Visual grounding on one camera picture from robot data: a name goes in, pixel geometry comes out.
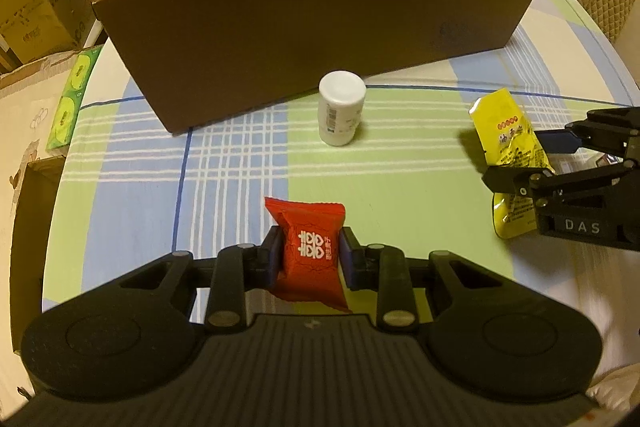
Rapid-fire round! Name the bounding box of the yellow snack bag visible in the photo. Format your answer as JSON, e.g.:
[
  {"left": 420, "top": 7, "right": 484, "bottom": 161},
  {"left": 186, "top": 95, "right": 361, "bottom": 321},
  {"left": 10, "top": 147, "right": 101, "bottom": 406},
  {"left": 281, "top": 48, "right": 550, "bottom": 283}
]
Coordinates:
[{"left": 470, "top": 88, "right": 552, "bottom": 239}]

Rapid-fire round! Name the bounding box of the red candy packet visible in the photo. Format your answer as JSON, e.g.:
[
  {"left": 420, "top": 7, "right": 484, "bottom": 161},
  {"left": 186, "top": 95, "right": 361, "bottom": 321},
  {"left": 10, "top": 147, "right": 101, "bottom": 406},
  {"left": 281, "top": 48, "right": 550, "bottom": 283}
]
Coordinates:
[{"left": 265, "top": 197, "right": 348, "bottom": 312}]

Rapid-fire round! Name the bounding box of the checked bed sheet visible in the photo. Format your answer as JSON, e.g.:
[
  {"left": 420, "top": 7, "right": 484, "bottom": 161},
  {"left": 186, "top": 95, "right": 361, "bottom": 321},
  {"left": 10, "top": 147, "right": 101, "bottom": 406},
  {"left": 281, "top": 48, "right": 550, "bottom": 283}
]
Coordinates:
[{"left": 42, "top": 0, "right": 639, "bottom": 371}]

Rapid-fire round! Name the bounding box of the white pill bottle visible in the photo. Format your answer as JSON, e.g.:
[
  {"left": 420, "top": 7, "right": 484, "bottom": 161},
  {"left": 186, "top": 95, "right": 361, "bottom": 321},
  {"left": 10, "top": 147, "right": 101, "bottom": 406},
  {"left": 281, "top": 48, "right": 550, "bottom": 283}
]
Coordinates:
[{"left": 318, "top": 70, "right": 367, "bottom": 146}]

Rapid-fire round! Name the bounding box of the green tissue pack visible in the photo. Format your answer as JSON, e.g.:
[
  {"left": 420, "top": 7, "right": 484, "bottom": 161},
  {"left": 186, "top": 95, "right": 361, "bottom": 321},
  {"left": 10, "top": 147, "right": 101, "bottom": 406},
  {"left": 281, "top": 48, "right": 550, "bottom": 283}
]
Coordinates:
[{"left": 47, "top": 44, "right": 103, "bottom": 152}]

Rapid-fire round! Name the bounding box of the flat white cardboard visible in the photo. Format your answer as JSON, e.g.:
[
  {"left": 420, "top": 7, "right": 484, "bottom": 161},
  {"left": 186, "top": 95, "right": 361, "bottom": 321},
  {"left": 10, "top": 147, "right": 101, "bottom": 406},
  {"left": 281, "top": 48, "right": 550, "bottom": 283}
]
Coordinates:
[{"left": 1, "top": 52, "right": 77, "bottom": 416}]

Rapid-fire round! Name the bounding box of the brown open cardboard carton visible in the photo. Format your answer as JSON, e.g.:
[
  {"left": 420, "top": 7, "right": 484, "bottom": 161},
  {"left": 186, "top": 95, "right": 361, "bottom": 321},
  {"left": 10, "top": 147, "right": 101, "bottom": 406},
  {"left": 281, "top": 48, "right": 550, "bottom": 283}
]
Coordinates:
[{"left": 1, "top": 0, "right": 96, "bottom": 64}]

